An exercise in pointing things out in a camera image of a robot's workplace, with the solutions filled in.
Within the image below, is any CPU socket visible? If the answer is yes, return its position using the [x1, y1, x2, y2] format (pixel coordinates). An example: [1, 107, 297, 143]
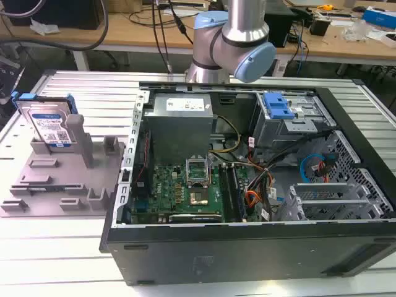
[189, 189, 212, 207]

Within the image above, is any blue cardboard box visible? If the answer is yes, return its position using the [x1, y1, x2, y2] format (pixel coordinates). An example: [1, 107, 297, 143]
[361, 6, 396, 30]

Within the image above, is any yellow black power wire bundle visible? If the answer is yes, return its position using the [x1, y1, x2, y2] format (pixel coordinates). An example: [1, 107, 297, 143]
[209, 114, 242, 154]

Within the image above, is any black device with buttons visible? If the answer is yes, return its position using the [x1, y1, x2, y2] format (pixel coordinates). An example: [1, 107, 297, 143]
[0, 43, 25, 106]

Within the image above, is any hard disk in blue carrier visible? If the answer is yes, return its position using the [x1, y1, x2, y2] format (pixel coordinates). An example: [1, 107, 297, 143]
[11, 92, 77, 149]

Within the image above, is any black monitor base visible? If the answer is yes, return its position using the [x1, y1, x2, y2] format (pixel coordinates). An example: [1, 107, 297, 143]
[265, 4, 298, 49]

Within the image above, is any blue drive bay latch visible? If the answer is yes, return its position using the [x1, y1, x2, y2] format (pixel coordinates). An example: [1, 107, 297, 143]
[263, 92, 294, 121]

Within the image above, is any RAM slot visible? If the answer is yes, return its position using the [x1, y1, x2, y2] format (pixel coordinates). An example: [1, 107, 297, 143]
[218, 163, 238, 222]
[228, 163, 248, 222]

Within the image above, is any metal disk bay cage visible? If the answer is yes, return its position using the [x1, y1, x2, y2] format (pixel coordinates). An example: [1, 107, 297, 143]
[251, 92, 337, 149]

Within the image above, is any wooden desk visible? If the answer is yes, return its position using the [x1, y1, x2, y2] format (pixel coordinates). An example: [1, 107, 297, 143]
[0, 0, 396, 66]

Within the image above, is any thick grey cable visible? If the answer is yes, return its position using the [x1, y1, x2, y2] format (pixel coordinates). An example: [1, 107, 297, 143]
[0, 0, 110, 52]

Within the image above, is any green motherboard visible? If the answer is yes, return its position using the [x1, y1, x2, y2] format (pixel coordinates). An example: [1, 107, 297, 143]
[131, 162, 252, 224]

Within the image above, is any black open PC case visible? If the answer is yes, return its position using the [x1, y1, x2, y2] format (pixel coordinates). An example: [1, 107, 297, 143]
[98, 80, 396, 287]

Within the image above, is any orange red wire bundle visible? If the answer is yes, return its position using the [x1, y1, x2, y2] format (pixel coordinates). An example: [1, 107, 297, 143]
[245, 173, 276, 209]

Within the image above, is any silver metal drive bracket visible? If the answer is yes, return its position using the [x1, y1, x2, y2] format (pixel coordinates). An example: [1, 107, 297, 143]
[280, 182, 389, 221]

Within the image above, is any black box on desk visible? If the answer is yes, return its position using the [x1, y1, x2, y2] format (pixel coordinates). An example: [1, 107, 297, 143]
[309, 15, 330, 37]

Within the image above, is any black hanging cable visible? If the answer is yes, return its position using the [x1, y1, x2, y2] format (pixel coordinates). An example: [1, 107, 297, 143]
[152, 0, 174, 74]

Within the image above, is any blue data wire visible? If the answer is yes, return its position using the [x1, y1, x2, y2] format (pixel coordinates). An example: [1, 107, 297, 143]
[299, 153, 337, 186]

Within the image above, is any grey parts rack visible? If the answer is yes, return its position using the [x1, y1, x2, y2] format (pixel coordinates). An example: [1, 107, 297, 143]
[0, 113, 127, 218]

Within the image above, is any metal socket cover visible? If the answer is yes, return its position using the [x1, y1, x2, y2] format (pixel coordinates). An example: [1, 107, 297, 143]
[184, 157, 213, 189]

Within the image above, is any grey power supply unit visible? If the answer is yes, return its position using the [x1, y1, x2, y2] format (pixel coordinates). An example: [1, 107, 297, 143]
[143, 93, 215, 165]

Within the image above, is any black expansion slot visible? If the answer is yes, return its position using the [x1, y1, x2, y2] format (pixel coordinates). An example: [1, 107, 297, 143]
[168, 213, 223, 223]

